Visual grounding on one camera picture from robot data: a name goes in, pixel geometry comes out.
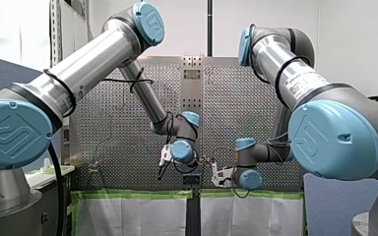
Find side cabinet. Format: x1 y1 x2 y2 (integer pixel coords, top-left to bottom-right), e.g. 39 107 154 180
24 163 77 236

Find metal shelf frame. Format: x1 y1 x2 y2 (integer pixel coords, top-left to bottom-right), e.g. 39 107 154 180
48 0 91 69

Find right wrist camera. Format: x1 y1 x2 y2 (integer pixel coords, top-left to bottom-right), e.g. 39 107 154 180
210 161 236 189

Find metal post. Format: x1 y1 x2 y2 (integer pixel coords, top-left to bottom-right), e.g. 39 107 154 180
87 156 103 175

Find grey board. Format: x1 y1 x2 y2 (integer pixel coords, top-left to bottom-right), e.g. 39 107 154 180
302 172 378 236

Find black pole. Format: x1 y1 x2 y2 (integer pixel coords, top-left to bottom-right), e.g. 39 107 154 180
207 0 214 58

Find connector holder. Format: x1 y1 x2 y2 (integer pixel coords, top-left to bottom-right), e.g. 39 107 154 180
182 173 202 192

